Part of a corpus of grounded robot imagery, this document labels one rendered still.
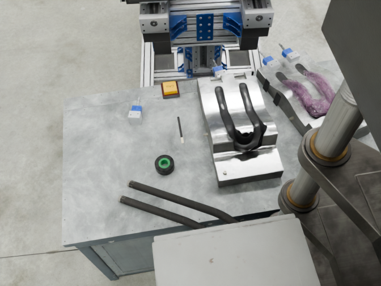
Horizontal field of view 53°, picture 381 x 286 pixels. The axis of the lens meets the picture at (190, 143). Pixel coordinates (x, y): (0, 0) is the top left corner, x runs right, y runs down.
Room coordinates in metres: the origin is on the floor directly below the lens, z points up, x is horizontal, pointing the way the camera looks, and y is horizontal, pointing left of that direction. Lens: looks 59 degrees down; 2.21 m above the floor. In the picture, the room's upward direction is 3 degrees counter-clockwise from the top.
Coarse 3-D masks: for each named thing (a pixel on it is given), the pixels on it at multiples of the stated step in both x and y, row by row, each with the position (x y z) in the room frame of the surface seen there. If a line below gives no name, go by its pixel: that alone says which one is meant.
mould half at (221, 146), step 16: (208, 80) 1.11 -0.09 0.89; (224, 80) 1.11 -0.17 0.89; (240, 80) 1.10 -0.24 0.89; (256, 80) 1.10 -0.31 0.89; (208, 96) 1.02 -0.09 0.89; (240, 96) 1.01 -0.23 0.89; (256, 96) 1.01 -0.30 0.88; (208, 112) 0.94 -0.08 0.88; (240, 112) 0.93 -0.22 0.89; (256, 112) 0.92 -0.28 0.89; (208, 128) 0.85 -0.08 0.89; (224, 128) 0.82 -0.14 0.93; (240, 128) 0.82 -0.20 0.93; (272, 128) 0.81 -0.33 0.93; (224, 144) 0.76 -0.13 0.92; (272, 144) 0.77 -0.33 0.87; (224, 160) 0.72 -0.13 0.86; (240, 160) 0.71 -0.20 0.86; (256, 160) 0.71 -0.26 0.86; (272, 160) 0.71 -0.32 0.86; (224, 176) 0.65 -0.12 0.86; (240, 176) 0.64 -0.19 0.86; (256, 176) 0.65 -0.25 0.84; (272, 176) 0.65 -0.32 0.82
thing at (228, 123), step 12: (240, 84) 1.08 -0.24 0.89; (216, 96) 1.02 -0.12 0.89; (252, 108) 0.95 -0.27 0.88; (228, 120) 0.88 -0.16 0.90; (252, 120) 0.87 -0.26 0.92; (228, 132) 0.82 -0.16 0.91; (240, 132) 0.79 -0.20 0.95; (252, 132) 0.79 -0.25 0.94; (264, 132) 0.78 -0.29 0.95; (240, 144) 0.78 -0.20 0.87; (252, 144) 0.78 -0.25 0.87
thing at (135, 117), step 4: (132, 108) 1.01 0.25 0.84; (136, 108) 1.01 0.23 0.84; (140, 108) 1.01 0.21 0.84; (132, 112) 0.98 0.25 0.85; (136, 112) 0.98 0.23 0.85; (140, 112) 0.98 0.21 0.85; (128, 116) 0.96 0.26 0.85; (132, 116) 0.96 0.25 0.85; (136, 116) 0.96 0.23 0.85; (140, 116) 0.97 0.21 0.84; (132, 120) 0.96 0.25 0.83; (136, 120) 0.95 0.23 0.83; (140, 120) 0.96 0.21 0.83; (140, 124) 0.95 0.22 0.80
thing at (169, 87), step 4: (164, 84) 1.15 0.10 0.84; (168, 84) 1.14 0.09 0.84; (172, 84) 1.14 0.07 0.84; (164, 88) 1.12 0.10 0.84; (168, 88) 1.12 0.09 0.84; (172, 88) 1.12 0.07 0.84; (176, 88) 1.12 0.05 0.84; (164, 92) 1.10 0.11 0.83; (168, 92) 1.10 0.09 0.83; (172, 92) 1.10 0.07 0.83; (176, 92) 1.10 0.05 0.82
